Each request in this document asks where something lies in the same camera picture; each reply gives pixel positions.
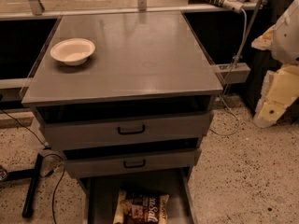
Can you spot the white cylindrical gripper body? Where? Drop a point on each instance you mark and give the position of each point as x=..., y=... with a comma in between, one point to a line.
x=287, y=37

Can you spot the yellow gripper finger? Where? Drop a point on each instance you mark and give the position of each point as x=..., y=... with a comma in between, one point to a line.
x=268, y=115
x=264, y=41

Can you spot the brown chip bag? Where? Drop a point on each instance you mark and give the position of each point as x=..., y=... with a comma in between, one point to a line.
x=140, y=208

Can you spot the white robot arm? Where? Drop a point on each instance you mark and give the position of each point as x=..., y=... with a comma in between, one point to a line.
x=285, y=44

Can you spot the grey drawer cabinet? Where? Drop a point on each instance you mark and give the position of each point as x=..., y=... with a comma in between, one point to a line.
x=144, y=64

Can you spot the bottom open grey drawer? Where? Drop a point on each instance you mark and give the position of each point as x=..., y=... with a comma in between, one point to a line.
x=103, y=192

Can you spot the middle grey drawer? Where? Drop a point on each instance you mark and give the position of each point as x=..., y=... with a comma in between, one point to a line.
x=113, y=165

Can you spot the top grey drawer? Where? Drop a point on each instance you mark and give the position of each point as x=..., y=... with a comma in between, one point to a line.
x=103, y=133

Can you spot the black metal floor stand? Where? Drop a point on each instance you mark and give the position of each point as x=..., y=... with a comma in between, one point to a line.
x=31, y=174

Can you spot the grey metal bracket block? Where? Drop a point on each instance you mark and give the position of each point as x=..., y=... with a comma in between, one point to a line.
x=228, y=75

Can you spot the black top drawer handle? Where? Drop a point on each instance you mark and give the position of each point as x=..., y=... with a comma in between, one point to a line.
x=131, y=130

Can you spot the black drawer handle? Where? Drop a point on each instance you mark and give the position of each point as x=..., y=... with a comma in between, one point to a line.
x=131, y=130
x=134, y=164

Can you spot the black middle drawer handle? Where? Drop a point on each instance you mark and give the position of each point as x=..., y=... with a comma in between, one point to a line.
x=134, y=164

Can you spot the grey metal frame rail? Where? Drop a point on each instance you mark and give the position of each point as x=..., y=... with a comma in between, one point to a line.
x=124, y=8

